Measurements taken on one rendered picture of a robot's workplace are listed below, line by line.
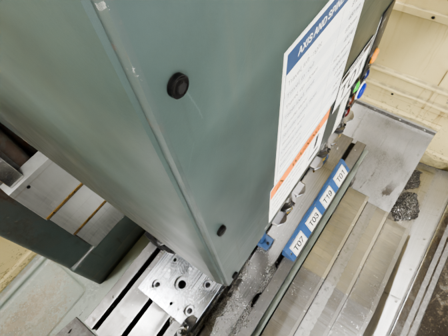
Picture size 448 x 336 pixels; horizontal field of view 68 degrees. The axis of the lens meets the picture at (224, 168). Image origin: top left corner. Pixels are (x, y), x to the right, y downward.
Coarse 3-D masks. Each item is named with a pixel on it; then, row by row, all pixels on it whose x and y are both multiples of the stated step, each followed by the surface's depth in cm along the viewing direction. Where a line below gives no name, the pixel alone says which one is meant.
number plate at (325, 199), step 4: (328, 188) 127; (324, 192) 126; (328, 192) 127; (332, 192) 128; (324, 196) 126; (328, 196) 127; (332, 196) 128; (320, 200) 124; (324, 200) 126; (328, 200) 127; (324, 204) 126; (328, 204) 127
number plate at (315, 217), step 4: (316, 208) 123; (312, 212) 122; (316, 212) 123; (312, 216) 122; (316, 216) 124; (320, 216) 125; (308, 220) 121; (312, 220) 122; (316, 220) 124; (308, 224) 121; (312, 224) 122; (316, 224) 124; (312, 228) 123
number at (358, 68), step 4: (364, 56) 48; (364, 60) 49; (360, 64) 48; (356, 68) 47; (360, 68) 50; (352, 72) 46; (356, 72) 49; (352, 76) 47; (356, 76) 50; (352, 80) 49; (348, 84) 48; (348, 88) 49
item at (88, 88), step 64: (0, 0) 13; (64, 0) 10; (128, 0) 10; (192, 0) 13; (256, 0) 16; (320, 0) 23; (384, 0) 41; (0, 64) 22; (64, 64) 14; (128, 64) 12; (192, 64) 15; (256, 64) 20; (64, 128) 26; (128, 128) 15; (192, 128) 17; (256, 128) 25; (128, 192) 31; (192, 192) 21; (256, 192) 34; (192, 256) 40
